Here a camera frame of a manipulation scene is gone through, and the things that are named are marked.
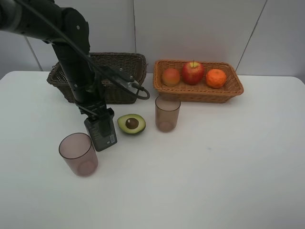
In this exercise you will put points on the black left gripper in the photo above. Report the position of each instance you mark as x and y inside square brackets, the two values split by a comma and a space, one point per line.
[89, 96]

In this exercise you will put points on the dark green pump bottle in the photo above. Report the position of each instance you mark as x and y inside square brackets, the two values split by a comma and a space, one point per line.
[100, 143]

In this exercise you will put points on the purple translucent cup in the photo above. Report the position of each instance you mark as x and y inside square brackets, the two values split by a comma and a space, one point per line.
[78, 152]

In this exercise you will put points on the halved avocado with pit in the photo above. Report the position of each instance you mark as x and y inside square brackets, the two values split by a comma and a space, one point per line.
[131, 124]

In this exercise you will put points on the brown translucent cup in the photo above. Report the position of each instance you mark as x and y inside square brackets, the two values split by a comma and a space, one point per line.
[166, 112]

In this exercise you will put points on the round peach-coloured bun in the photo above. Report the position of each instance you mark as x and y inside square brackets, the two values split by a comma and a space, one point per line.
[171, 77]

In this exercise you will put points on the red yellow apple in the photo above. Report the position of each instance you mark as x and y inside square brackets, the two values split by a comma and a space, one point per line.
[192, 72]

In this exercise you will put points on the orange mandarin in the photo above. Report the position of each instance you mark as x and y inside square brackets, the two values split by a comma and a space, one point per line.
[216, 78]

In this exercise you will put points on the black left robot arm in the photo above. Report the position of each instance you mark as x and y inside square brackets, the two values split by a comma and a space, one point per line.
[68, 33]

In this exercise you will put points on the orange wicker basket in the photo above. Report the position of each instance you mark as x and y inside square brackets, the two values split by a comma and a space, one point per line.
[199, 92]

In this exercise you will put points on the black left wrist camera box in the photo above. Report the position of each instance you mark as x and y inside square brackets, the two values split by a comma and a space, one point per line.
[117, 76]

